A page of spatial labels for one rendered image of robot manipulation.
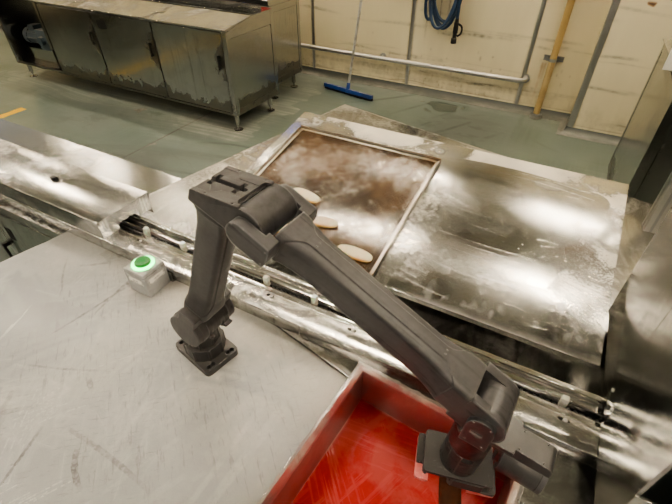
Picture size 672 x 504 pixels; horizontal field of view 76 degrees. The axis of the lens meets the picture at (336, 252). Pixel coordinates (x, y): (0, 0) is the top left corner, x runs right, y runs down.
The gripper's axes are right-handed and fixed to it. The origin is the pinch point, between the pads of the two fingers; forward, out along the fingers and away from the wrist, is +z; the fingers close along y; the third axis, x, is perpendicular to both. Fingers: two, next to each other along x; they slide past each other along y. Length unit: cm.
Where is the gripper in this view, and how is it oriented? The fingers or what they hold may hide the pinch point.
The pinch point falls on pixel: (445, 480)
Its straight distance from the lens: 82.6
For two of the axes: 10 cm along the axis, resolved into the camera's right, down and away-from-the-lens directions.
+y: -9.7, -2.0, 1.3
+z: -0.6, 7.4, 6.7
